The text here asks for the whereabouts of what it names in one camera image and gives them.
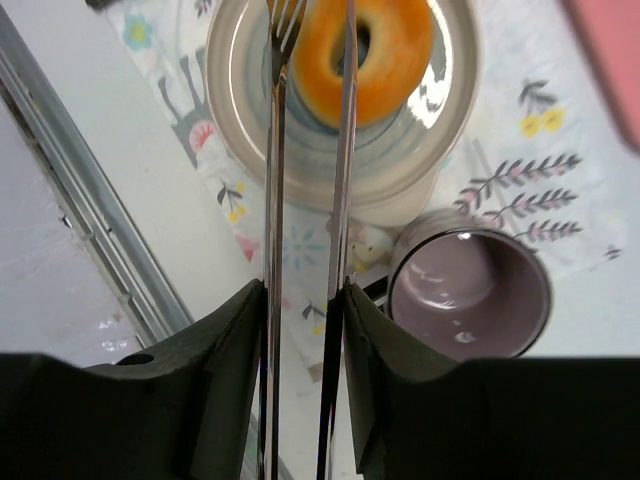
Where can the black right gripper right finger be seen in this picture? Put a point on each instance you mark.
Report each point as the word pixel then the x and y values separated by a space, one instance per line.
pixel 417 414

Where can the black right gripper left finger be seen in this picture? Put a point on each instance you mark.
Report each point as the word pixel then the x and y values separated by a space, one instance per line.
pixel 179 409

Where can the orange glazed bagel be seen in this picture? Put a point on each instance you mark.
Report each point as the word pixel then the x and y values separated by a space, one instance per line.
pixel 401 39

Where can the metal serving tongs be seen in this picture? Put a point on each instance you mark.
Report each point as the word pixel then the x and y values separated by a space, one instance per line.
pixel 285 20

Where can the purple mug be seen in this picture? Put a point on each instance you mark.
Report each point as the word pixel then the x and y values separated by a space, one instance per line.
pixel 466 288

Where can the beige ceramic plate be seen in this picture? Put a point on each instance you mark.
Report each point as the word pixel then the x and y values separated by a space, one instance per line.
pixel 396 160

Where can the floral cloth placemat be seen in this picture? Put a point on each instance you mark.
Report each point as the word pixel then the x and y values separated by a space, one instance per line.
pixel 528 160

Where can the pink plastic tray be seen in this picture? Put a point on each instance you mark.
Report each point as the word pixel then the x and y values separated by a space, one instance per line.
pixel 608 31

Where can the aluminium table frame rail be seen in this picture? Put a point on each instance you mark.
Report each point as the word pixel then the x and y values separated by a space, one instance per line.
pixel 98 213

